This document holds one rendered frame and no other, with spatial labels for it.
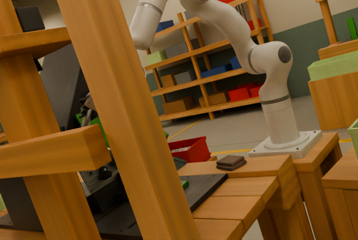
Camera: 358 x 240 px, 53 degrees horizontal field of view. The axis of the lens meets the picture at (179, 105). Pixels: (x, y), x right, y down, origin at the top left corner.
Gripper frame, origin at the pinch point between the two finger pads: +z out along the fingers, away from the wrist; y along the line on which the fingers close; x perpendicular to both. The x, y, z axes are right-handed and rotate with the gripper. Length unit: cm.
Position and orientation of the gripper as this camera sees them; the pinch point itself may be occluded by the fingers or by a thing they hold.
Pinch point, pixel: (89, 113)
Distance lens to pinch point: 138.6
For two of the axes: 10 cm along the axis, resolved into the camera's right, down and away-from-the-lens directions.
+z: -6.5, 4.6, 6.1
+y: -7.6, -4.2, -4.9
